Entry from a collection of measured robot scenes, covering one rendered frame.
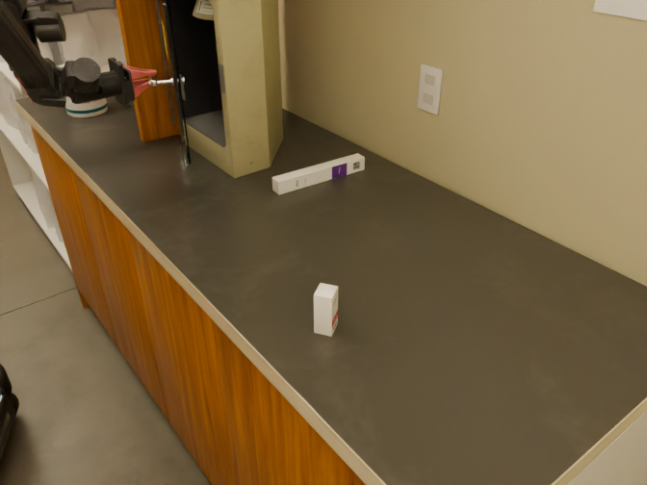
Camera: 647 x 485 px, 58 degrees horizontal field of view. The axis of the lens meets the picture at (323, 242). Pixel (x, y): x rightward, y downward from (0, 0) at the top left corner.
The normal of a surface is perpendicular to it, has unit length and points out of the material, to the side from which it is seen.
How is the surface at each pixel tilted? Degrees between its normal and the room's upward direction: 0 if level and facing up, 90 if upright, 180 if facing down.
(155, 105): 90
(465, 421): 0
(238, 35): 90
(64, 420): 0
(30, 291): 0
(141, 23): 90
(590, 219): 90
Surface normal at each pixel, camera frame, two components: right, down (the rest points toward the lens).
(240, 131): 0.61, 0.43
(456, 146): -0.79, 0.33
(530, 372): 0.00, -0.84
